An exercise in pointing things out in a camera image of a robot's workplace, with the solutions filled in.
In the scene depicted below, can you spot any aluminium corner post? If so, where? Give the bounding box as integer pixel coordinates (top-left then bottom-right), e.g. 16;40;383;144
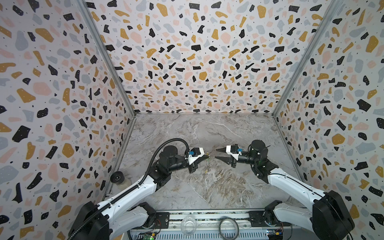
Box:
273;0;344;120
76;0;136;118

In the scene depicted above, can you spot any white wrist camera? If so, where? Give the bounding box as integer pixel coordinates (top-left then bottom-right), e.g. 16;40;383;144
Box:
188;148;205;166
226;145;243;161

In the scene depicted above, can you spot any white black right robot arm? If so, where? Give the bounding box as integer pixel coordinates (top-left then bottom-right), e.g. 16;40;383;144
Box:
217;140;355;240

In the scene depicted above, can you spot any clear glass bowl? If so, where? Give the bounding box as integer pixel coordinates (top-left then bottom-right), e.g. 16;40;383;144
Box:
181;216;197;236

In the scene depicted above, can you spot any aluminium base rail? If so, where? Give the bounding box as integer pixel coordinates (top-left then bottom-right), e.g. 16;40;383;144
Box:
128;208;334;233

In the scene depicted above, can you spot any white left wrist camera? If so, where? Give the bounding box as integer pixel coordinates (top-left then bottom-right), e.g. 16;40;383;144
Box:
188;148;205;166

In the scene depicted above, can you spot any black round knob bottle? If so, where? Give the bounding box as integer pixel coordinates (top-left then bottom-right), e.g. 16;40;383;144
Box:
110;171;132;190

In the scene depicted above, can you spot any aluminium corner post right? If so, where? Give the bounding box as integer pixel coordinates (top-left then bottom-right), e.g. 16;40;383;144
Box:
273;0;344;120

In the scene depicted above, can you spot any aluminium corner post left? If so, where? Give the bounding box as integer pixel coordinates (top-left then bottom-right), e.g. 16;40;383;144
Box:
76;0;136;118

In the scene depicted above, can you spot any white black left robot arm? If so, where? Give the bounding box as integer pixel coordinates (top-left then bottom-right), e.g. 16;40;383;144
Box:
69;146;209;240

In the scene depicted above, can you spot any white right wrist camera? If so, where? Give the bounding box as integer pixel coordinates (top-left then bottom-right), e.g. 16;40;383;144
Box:
226;145;243;161

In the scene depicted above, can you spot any black corrugated cable conduit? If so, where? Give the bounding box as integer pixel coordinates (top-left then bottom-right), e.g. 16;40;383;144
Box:
67;137;190;240

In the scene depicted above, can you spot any grey ring coil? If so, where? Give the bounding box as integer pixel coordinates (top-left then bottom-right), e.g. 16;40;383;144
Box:
218;217;240;240

